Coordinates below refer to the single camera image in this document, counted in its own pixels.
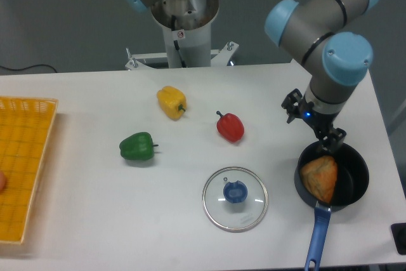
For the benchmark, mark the black device at table edge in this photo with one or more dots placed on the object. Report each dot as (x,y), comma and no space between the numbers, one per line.
(398,232)

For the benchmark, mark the yellow wicker basket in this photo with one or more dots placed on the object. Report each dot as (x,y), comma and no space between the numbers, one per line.
(26,125)

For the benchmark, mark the green bell pepper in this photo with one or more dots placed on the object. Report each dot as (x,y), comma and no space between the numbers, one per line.
(138,147)

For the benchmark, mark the dark pan blue handle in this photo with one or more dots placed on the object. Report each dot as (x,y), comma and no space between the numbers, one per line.
(352,183)

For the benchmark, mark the round bread in basket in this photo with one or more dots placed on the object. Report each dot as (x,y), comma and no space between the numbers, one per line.
(3,181)

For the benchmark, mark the glass lid blue knob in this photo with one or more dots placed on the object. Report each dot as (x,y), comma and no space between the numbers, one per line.
(235,199)

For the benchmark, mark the orange triangle bread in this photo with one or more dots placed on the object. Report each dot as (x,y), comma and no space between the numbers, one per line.
(319,177)

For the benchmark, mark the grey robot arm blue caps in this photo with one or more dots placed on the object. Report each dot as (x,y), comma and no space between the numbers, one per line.
(312,33)

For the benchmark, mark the red bell pepper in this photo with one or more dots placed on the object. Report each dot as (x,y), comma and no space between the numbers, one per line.
(230,127)

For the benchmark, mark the yellow bell pepper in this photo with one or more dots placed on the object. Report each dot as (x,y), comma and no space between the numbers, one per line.
(172,101)

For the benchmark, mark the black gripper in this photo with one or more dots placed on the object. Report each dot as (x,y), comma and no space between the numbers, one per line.
(318,115)

